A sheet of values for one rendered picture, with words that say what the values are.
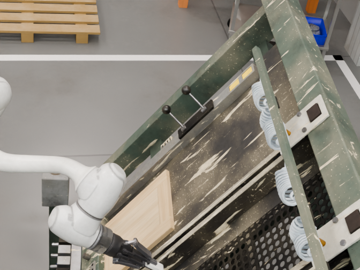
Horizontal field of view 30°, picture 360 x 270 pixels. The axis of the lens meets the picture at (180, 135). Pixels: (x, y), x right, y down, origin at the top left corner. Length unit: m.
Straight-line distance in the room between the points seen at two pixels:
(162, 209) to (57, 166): 0.58
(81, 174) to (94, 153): 2.47
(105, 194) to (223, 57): 0.91
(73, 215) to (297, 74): 0.83
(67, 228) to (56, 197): 1.02
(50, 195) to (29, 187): 1.22
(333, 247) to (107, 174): 0.74
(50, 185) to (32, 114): 1.86
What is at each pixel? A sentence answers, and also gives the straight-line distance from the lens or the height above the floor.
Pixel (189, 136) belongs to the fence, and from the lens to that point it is 2.66.
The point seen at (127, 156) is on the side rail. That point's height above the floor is 1.03.
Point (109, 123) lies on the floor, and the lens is 4.84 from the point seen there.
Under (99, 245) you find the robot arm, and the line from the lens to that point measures 2.19.
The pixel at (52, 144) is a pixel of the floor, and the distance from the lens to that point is 4.65.
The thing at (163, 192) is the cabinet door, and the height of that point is 1.21.
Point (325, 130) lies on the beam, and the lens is 1.94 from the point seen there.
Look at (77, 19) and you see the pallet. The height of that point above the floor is 0.11.
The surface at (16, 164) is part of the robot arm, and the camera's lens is 2.21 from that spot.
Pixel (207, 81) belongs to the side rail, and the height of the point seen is 1.47.
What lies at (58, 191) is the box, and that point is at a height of 0.85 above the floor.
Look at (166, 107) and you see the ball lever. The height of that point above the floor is 1.45.
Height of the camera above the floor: 3.05
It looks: 39 degrees down
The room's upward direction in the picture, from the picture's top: 9 degrees clockwise
